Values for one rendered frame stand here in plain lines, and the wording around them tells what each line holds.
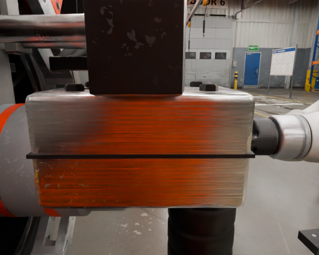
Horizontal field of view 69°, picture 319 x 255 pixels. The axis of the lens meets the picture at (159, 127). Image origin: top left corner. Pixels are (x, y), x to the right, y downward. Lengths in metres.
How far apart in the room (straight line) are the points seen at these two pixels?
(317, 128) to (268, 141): 0.09
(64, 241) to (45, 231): 0.05
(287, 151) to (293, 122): 0.06
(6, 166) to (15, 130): 0.04
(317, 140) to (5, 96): 0.51
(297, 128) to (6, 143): 0.46
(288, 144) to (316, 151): 0.06
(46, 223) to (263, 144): 0.46
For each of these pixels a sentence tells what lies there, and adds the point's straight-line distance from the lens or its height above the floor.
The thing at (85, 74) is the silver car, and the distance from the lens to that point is 2.80.
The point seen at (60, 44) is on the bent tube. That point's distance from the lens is 0.33.
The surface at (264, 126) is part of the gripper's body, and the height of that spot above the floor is 0.86.
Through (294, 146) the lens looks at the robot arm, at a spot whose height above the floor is 0.82.
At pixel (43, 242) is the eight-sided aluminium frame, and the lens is 0.56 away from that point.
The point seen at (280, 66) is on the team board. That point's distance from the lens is 10.69.
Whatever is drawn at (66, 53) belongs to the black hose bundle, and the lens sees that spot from 0.37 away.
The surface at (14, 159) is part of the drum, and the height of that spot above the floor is 0.87.
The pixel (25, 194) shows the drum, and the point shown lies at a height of 0.84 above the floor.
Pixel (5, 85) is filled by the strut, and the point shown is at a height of 0.94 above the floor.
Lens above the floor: 0.96
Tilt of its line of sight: 13 degrees down
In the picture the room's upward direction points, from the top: straight up
